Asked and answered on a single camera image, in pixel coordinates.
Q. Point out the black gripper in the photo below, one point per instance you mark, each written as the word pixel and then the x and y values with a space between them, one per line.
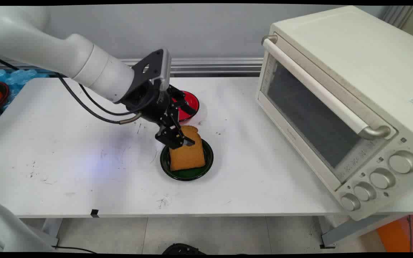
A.
pixel 152 102

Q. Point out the cream toaster oven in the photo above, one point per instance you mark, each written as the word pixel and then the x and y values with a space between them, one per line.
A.
pixel 353 71

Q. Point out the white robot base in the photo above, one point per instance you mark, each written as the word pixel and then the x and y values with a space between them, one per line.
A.
pixel 9 229

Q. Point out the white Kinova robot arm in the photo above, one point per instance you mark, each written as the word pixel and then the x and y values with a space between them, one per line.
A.
pixel 48 50

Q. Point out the red round plate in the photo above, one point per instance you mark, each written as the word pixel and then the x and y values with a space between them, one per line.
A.
pixel 189 102

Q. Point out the brown toast slice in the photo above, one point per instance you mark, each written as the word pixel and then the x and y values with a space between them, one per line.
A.
pixel 188 154

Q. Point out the dark green round plate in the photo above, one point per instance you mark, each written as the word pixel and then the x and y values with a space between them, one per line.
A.
pixel 186 173

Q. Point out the black tape piece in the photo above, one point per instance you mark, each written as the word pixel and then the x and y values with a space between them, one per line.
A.
pixel 95 213

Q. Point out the black object on floor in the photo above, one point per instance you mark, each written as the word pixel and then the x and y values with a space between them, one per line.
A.
pixel 183 249

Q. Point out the blue bubble wrap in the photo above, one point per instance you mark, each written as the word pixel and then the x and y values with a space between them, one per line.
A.
pixel 16 77

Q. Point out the round silver oven knob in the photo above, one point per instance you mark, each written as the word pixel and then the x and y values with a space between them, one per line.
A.
pixel 382 178
pixel 364 191
pixel 350 201
pixel 403 162

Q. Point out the grey metal table leg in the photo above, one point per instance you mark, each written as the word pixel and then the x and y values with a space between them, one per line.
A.
pixel 350 229

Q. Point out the orange box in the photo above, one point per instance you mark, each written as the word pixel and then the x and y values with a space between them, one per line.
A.
pixel 394 236

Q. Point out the wrist camera with black bracket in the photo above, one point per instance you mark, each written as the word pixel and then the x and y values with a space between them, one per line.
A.
pixel 156 66

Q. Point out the aluminium profile rail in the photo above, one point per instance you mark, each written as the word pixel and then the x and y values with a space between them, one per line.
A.
pixel 210 66

